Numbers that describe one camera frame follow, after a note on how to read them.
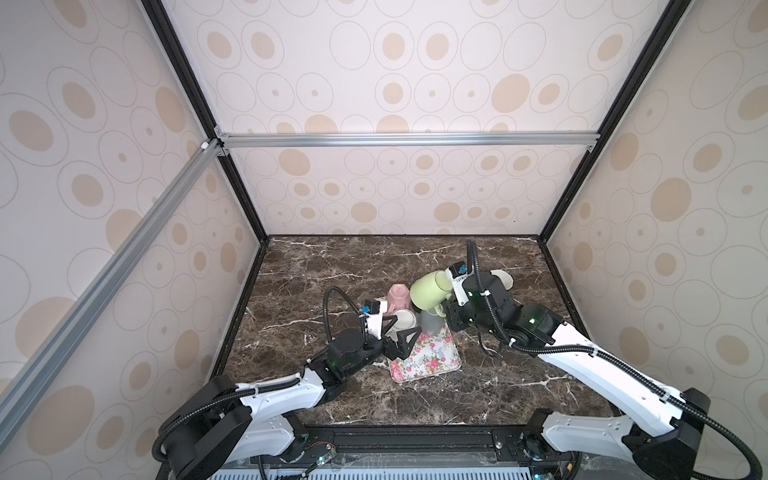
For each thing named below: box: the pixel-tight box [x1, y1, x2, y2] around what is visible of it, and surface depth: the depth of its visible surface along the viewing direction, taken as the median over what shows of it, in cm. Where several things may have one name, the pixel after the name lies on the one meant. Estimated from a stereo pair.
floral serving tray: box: [389, 322, 462, 383], surface depth 89 cm
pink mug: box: [386, 283, 411, 315], surface depth 92 cm
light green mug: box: [410, 270, 453, 318], surface depth 74 cm
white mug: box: [386, 309, 417, 341], surface depth 90 cm
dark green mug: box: [490, 269, 514, 291], surface depth 96 cm
